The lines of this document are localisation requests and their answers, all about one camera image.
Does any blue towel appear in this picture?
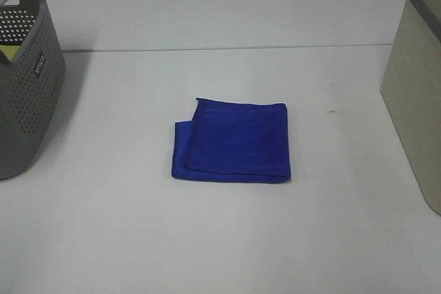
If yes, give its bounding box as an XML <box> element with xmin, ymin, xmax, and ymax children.
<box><xmin>171</xmin><ymin>98</ymin><xmax>291</xmax><ymax>184</ymax></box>

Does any beige plastic basket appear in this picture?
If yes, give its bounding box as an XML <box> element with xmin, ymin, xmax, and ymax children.
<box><xmin>380</xmin><ymin>0</ymin><xmax>440</xmax><ymax>213</ymax></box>

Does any grey perforated plastic basket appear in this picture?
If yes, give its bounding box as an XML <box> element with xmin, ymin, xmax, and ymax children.
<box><xmin>1</xmin><ymin>0</ymin><xmax>65</xmax><ymax>179</ymax></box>

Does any yellow cloth in basket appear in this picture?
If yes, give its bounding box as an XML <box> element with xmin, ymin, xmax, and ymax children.
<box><xmin>0</xmin><ymin>45</ymin><xmax>20</xmax><ymax>61</ymax></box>

